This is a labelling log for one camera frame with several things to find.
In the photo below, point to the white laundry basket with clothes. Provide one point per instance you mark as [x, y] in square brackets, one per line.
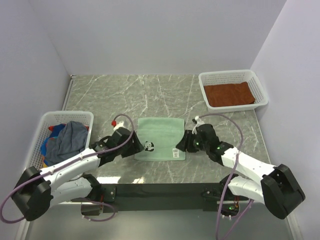
[53, 118]

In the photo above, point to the red patterned cloth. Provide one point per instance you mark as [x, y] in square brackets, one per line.
[53, 132]

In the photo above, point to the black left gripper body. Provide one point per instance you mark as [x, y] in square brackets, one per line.
[132, 147]

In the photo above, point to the aluminium front frame rail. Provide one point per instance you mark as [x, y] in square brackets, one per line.
[174, 211]

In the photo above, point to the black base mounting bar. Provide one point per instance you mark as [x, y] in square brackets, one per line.
[161, 196]

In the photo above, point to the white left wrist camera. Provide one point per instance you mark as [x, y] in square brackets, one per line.
[118, 124]

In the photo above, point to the aluminium table edge rail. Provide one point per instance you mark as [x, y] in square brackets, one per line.
[67, 95]

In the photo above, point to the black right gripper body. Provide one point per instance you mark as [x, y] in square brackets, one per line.
[194, 143]

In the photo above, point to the mint green towel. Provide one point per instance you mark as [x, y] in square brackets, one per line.
[159, 137]

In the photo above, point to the rust brown towel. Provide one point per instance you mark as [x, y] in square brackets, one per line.
[226, 95]

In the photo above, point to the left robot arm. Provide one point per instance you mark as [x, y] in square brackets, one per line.
[39, 190]

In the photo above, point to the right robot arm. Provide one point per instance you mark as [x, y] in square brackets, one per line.
[274, 186]

